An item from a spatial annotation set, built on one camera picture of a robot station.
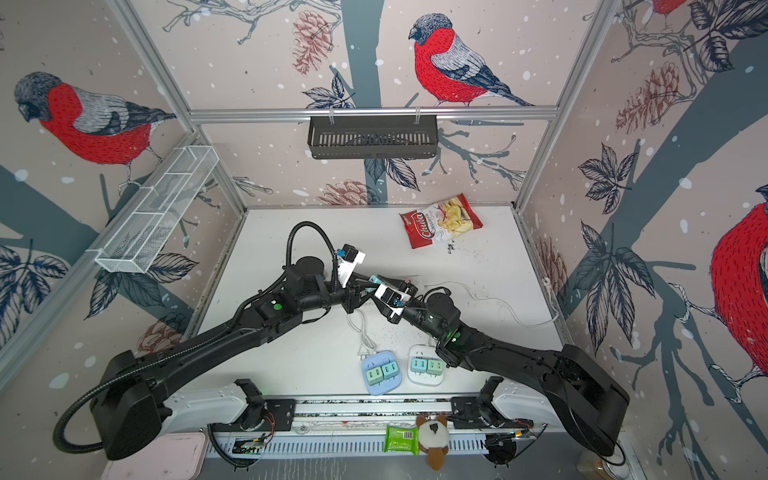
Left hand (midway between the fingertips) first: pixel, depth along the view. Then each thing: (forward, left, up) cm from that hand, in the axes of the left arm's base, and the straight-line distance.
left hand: (377, 287), depth 70 cm
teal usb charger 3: (-13, -10, -17) cm, 24 cm away
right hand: (+2, +1, -2) cm, 3 cm away
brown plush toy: (-28, -13, -21) cm, 38 cm away
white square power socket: (-8, -13, -22) cm, 27 cm away
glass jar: (-34, -46, -18) cm, 60 cm away
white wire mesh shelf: (+14, +58, +6) cm, 61 cm away
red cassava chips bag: (+39, -22, -19) cm, 48 cm away
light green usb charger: (-14, -14, -17) cm, 26 cm away
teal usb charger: (+2, +1, 0) cm, 2 cm away
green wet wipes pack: (-28, -6, -23) cm, 37 cm away
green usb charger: (-15, +1, -18) cm, 24 cm away
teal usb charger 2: (-14, -3, -18) cm, 23 cm away
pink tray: (-31, +47, -22) cm, 60 cm away
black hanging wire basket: (+59, +3, +4) cm, 59 cm away
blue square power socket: (-10, 0, -22) cm, 25 cm away
